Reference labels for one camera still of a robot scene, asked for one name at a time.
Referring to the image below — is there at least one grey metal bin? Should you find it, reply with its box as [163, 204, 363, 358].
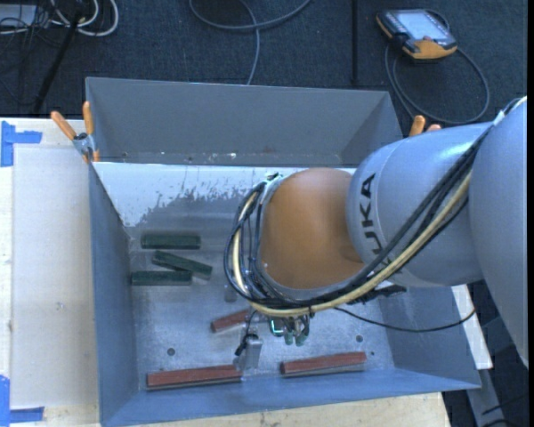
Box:
[84, 76, 483, 427]

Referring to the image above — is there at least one dark green flat block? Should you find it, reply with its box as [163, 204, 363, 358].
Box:
[140, 233, 203, 251]
[150, 249, 214, 281]
[130, 270, 194, 287]

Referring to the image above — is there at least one pale flat board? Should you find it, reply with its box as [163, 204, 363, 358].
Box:
[9, 143, 100, 411]

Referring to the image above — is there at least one red-brown flat block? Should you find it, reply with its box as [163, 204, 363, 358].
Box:
[279, 350, 368, 378]
[209, 308, 253, 334]
[145, 364, 244, 391]

